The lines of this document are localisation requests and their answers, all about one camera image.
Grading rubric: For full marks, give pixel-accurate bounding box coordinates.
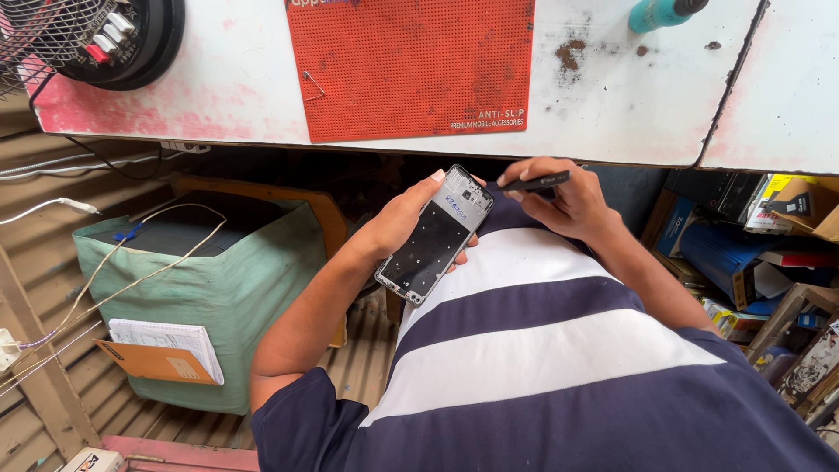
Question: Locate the black table fan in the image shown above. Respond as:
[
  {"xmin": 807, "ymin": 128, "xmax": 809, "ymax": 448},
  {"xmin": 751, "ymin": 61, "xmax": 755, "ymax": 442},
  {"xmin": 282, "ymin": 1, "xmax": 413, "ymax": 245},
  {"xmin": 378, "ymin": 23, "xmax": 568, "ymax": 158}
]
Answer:
[{"xmin": 0, "ymin": 0, "xmax": 186, "ymax": 101}]

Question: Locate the white cable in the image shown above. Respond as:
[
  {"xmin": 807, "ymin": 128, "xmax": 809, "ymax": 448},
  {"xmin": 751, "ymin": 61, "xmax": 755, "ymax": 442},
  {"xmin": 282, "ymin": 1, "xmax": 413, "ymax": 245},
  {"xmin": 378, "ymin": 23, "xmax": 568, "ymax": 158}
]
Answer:
[{"xmin": 0, "ymin": 197, "xmax": 102, "ymax": 226}]

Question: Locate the teal bottle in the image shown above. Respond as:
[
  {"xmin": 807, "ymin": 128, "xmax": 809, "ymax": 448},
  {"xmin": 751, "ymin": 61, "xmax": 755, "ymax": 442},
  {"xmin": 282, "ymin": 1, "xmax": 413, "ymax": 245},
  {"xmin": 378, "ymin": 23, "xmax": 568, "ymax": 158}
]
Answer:
[{"xmin": 628, "ymin": 0, "xmax": 710, "ymax": 35}]

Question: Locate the beige cord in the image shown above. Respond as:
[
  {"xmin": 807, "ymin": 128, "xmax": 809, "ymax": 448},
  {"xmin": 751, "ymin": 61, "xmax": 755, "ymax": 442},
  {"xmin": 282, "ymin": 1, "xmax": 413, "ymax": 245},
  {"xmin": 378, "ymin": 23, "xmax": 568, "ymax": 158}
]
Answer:
[{"xmin": 0, "ymin": 202, "xmax": 228, "ymax": 398}]

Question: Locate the white printed box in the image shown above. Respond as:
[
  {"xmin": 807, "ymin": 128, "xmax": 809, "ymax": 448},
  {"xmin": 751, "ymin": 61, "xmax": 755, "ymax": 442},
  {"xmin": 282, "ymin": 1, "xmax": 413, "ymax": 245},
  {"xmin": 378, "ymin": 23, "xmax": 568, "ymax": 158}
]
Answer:
[{"xmin": 59, "ymin": 447, "xmax": 125, "ymax": 472}]

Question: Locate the white wall plug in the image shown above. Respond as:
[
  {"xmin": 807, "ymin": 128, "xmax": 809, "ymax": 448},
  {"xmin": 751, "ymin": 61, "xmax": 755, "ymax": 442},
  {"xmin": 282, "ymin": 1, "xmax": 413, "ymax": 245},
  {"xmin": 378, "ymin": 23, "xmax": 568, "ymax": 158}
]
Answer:
[{"xmin": 0, "ymin": 328, "xmax": 23, "ymax": 373}]

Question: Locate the black pry tool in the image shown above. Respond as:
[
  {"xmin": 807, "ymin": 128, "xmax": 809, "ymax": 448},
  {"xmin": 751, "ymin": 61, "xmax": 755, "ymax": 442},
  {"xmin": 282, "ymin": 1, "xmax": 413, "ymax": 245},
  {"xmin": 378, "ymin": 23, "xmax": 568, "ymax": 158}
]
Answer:
[{"xmin": 499, "ymin": 170, "xmax": 572, "ymax": 194}]

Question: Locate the phone frame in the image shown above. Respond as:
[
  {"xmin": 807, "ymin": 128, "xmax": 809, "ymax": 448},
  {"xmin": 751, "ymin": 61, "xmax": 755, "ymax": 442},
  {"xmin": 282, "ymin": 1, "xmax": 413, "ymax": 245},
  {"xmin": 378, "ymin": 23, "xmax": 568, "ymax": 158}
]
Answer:
[{"xmin": 374, "ymin": 164, "xmax": 494, "ymax": 306}]

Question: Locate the navy white striped shirt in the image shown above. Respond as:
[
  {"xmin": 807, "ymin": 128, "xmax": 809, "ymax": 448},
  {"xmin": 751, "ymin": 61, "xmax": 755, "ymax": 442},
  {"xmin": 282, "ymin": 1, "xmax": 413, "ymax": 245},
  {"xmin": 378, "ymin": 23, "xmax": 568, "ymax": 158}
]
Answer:
[{"xmin": 251, "ymin": 182, "xmax": 839, "ymax": 472}]

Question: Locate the heap of boxes and packets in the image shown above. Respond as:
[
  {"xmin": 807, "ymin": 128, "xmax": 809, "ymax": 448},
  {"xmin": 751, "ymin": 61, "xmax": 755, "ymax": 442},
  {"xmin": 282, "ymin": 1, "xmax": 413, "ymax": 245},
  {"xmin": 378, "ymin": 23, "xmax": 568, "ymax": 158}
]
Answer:
[{"xmin": 639, "ymin": 169, "xmax": 839, "ymax": 453}]

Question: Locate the person's left hand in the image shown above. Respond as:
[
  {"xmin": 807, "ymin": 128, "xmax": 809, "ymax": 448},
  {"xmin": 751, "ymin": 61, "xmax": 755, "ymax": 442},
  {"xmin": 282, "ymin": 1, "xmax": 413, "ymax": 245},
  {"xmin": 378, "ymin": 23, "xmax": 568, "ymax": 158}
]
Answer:
[{"xmin": 353, "ymin": 169, "xmax": 487, "ymax": 274}]

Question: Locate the orange envelope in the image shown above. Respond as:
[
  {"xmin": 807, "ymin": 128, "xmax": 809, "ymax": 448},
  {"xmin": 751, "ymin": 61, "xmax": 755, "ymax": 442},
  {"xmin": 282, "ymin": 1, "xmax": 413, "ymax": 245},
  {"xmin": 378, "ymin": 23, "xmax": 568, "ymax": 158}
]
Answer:
[{"xmin": 94, "ymin": 339, "xmax": 219, "ymax": 386}]

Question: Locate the green cloth covered box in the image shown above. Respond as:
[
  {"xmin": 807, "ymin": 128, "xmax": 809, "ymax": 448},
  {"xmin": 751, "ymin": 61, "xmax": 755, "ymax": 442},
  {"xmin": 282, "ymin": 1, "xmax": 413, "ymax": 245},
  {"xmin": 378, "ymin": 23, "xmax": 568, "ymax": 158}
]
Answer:
[{"xmin": 72, "ymin": 190, "xmax": 329, "ymax": 416}]

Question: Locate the red anti-slip mat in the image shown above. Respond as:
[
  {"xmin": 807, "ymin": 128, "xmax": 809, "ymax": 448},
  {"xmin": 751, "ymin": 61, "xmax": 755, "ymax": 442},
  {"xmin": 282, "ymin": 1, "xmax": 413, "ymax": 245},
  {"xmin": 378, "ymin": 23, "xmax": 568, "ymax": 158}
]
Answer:
[{"xmin": 284, "ymin": 0, "xmax": 536, "ymax": 144}]

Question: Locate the person's right hand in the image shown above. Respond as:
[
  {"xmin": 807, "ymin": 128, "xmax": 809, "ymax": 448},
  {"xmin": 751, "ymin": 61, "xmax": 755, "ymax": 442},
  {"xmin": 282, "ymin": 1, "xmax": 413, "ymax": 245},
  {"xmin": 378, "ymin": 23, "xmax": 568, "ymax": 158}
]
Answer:
[{"xmin": 496, "ymin": 156, "xmax": 624, "ymax": 245}]

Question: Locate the black cable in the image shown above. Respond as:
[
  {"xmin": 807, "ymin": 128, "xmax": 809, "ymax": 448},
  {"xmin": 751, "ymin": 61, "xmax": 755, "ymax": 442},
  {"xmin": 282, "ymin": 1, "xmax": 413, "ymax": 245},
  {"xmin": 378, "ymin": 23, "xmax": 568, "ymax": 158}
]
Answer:
[{"xmin": 28, "ymin": 72, "xmax": 165, "ymax": 182}]

